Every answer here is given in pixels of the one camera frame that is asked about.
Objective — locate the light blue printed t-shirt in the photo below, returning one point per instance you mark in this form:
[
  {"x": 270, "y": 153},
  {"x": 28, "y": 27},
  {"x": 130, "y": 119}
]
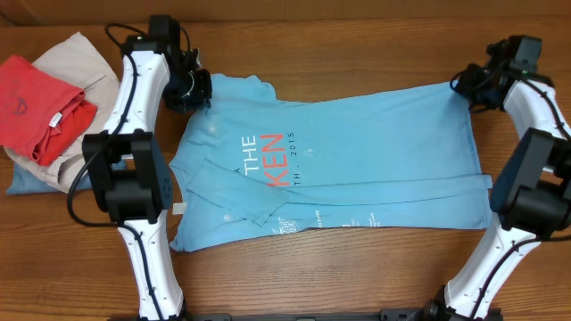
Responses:
[{"x": 251, "y": 165}]

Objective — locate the blue folded jeans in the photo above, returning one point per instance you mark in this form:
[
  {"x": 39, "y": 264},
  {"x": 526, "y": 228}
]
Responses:
[{"x": 24, "y": 182}]

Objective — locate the red folded t-shirt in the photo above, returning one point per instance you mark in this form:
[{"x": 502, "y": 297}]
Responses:
[{"x": 41, "y": 116}]

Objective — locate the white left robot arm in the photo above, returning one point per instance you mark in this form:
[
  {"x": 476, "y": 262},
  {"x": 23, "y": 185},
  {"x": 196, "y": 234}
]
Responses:
[{"x": 128, "y": 173}]

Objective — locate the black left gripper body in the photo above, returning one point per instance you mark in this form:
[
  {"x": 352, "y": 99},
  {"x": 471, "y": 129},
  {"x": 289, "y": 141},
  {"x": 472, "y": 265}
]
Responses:
[{"x": 186, "y": 91}]

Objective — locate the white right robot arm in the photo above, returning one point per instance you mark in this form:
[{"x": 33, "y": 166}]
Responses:
[{"x": 530, "y": 199}]

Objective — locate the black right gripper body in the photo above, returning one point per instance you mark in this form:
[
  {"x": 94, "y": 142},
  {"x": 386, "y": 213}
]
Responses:
[{"x": 482, "y": 94}]

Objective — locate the beige folded trousers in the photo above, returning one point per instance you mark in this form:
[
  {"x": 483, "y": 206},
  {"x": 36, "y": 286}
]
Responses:
[{"x": 76, "y": 62}]

